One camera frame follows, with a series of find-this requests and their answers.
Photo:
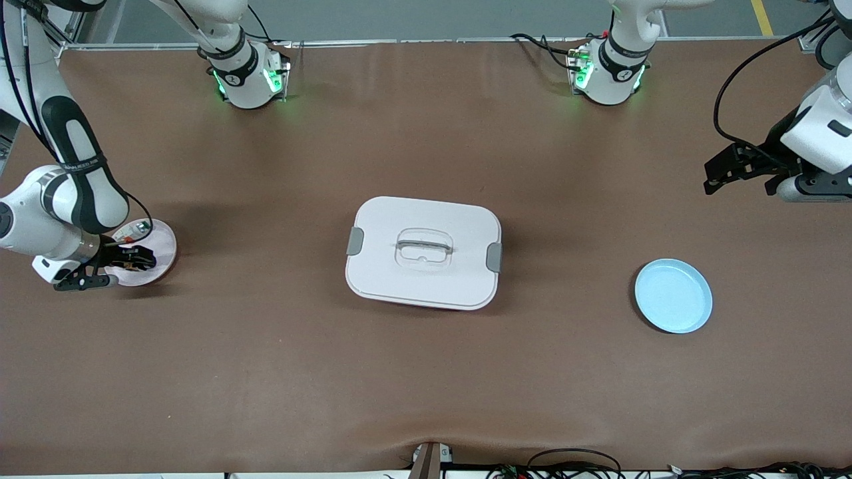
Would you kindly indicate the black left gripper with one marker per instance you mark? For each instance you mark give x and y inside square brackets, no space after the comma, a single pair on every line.
[774,142]

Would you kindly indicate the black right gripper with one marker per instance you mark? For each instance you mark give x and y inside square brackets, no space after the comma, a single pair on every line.
[114,255]

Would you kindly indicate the light blue round plate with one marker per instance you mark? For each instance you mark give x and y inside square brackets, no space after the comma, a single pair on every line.
[672,296]

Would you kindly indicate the white switch with silver cap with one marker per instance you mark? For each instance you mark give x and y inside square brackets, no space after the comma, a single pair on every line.
[136,229]

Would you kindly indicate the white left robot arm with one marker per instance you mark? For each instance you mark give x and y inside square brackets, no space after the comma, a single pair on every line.
[616,63]

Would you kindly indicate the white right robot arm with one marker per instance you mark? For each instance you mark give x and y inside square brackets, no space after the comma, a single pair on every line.
[73,193]

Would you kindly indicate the white lidded storage box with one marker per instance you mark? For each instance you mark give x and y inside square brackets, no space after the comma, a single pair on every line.
[426,279]

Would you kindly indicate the aluminium frame post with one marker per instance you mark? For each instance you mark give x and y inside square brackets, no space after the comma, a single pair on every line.
[809,43]
[70,26]

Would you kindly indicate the pink round plate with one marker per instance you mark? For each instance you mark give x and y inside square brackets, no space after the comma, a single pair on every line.
[165,256]

